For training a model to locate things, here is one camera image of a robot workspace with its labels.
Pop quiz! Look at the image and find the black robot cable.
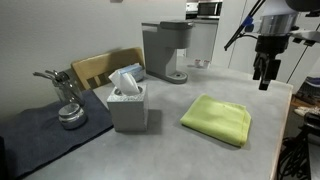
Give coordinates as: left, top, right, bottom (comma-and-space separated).
223, 0, 268, 52

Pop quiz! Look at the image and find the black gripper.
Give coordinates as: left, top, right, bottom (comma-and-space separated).
253, 35, 289, 91

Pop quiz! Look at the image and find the grey coffee machine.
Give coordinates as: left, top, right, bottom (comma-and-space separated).
142, 20, 193, 84

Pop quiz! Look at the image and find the white cabinet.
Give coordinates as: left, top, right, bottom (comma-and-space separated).
186, 19, 219, 61

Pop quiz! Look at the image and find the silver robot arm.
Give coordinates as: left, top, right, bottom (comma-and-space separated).
253, 0, 320, 90

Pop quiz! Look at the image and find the yellow towel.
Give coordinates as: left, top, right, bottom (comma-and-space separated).
180, 94, 251, 147

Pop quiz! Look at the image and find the dark blue cloth mat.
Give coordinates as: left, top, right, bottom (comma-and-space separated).
0, 90, 113, 178

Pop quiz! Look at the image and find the blue face mask box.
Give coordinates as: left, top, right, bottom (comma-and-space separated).
119, 63, 144, 82

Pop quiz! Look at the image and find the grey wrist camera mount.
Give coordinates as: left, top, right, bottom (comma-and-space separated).
291, 29, 320, 46

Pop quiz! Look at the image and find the grey tissue box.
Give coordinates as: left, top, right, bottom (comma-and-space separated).
107, 84, 149, 132

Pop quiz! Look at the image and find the black cables bundle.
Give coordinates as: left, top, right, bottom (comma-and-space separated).
277, 126, 313, 180

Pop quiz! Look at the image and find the wooden chair back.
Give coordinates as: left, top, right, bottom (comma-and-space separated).
71, 47, 145, 90

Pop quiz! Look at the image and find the microwave oven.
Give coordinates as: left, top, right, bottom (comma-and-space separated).
197, 0, 223, 19

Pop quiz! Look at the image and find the white tissue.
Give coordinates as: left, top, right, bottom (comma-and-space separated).
109, 70, 140, 95

